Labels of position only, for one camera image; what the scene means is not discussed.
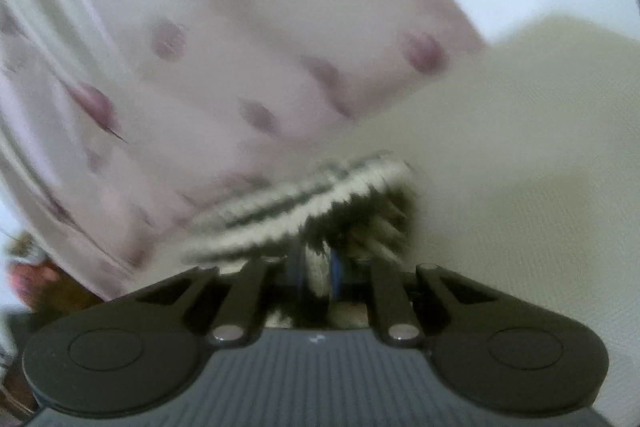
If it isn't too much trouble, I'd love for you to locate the pink leaf-print curtain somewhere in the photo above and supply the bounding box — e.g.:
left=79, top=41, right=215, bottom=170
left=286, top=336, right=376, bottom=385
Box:
left=1, top=0, right=485, bottom=299

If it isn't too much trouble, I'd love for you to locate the grey woven bed mat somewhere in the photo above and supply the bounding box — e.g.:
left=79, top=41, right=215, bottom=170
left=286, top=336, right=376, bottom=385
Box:
left=324, top=17, right=639, bottom=426

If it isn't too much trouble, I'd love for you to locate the red floral folded blanket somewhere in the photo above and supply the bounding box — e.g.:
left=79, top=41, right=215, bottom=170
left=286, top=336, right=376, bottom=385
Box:
left=6, top=232, right=103, bottom=314

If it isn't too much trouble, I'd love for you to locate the black white striped knit sweater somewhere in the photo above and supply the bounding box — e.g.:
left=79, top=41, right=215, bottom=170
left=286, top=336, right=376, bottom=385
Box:
left=172, top=153, right=416, bottom=329

